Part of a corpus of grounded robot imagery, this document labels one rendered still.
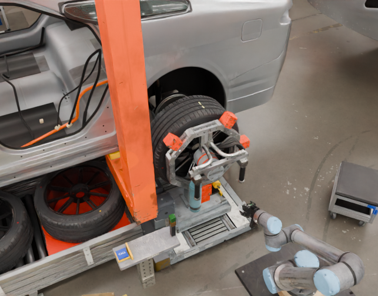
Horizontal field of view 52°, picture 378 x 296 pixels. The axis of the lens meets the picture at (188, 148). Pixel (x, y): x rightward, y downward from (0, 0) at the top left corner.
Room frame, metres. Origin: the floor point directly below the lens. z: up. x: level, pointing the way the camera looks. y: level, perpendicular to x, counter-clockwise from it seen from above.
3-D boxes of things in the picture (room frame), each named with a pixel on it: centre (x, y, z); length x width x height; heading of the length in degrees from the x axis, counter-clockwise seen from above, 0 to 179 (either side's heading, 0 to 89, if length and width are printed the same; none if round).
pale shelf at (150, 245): (1.49, 0.29, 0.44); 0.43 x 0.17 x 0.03; 117
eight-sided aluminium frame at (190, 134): (1.94, -0.10, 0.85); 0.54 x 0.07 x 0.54; 117
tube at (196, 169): (1.79, -0.07, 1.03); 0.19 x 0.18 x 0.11; 27
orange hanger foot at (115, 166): (2.02, 0.47, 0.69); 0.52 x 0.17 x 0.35; 27
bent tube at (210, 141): (1.88, -0.25, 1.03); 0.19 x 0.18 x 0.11; 27
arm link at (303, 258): (1.27, -0.71, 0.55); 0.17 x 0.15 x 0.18; 111
